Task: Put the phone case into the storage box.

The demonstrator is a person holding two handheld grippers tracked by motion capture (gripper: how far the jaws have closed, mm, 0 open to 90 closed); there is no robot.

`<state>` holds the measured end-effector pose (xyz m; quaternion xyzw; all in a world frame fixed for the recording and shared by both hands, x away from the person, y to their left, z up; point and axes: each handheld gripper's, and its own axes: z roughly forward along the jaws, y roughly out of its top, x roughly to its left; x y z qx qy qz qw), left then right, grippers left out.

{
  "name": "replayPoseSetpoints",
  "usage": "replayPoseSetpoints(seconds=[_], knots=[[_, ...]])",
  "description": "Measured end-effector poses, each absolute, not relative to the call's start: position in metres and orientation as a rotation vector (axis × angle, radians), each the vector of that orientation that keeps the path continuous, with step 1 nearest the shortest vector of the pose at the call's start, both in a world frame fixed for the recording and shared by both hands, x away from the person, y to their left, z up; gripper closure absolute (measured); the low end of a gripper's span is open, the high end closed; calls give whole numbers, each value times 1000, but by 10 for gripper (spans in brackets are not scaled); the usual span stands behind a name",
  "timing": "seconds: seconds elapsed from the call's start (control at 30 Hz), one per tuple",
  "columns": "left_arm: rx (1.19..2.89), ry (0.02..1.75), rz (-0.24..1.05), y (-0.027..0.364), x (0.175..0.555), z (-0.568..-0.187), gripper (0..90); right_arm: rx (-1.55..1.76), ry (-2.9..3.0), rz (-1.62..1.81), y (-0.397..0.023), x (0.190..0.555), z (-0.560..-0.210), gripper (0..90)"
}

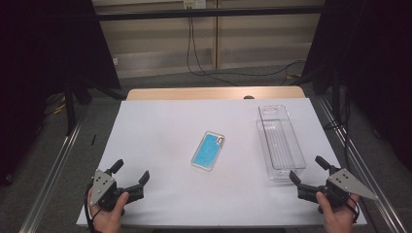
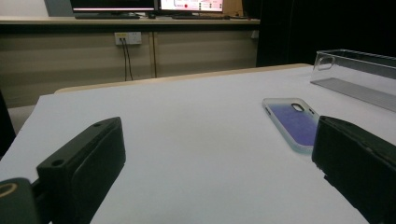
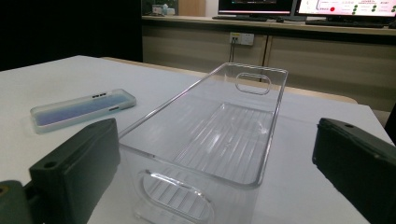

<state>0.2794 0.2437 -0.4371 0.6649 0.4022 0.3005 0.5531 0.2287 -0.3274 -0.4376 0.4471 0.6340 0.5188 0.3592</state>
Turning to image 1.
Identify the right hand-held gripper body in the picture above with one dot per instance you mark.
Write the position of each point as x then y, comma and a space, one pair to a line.
343, 187

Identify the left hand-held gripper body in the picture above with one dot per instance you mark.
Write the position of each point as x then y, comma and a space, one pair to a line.
103, 189

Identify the clear plastic storage box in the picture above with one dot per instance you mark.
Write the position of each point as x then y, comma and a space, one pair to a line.
281, 145

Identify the blue phone case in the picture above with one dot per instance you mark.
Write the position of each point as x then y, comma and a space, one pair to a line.
207, 151

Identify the person's left hand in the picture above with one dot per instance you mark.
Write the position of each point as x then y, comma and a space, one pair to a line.
108, 216

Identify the person's right hand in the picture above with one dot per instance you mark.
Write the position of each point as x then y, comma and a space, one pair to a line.
336, 216

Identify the small black stick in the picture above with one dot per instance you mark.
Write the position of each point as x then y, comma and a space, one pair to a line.
93, 139

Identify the black metal stand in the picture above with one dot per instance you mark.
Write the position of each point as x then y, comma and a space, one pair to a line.
69, 110

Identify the wooden table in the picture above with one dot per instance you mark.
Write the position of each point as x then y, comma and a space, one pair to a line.
213, 93

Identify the black curtain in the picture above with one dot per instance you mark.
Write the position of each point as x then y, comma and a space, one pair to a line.
48, 48
382, 64

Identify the black horizontal bar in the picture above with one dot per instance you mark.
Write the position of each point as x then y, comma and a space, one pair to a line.
207, 13

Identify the aluminium rail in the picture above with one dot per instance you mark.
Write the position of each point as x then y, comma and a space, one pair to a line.
48, 184
358, 161

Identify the white wall socket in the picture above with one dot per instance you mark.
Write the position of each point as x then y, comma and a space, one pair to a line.
194, 4

